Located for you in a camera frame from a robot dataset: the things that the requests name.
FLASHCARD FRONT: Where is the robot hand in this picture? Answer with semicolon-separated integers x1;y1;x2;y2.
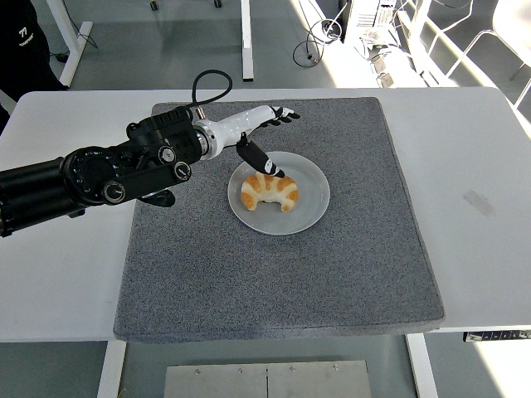
213;104;300;178

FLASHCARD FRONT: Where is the golden croissant bread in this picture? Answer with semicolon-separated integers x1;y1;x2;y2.
241;172;300;211

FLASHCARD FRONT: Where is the round grey plate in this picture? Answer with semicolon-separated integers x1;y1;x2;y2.
227;151;332;237

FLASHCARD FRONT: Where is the grey metal plate with screws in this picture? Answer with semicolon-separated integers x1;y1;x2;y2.
163;359;373;398

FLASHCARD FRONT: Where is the white narrow desk leg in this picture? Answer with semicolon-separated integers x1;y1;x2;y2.
239;0;255;82

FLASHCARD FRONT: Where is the white power strip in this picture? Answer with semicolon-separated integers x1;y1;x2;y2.
368;45;402;88

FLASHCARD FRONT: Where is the grey speckled mat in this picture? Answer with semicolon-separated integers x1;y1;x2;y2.
113;96;446;344

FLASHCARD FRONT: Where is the white desk leg with foot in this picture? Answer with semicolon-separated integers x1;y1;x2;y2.
45;0;95;86

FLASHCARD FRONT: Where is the person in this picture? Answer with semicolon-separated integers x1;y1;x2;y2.
0;0;70;129

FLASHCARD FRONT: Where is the grey tape strip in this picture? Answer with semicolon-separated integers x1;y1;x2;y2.
462;189;497;219

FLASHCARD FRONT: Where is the white chair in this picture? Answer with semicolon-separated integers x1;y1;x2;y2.
426;0;531;109

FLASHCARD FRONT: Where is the white table leg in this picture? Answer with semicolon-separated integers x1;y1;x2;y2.
96;340;128;398
405;332;440;398

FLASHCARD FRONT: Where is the table height control panel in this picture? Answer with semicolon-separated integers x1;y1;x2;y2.
463;329;531;343

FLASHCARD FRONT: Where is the black coiled floor cable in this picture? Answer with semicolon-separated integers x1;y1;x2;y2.
292;16;345;66

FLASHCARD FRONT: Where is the thin black floor cable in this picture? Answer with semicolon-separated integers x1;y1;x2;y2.
48;31;100;64

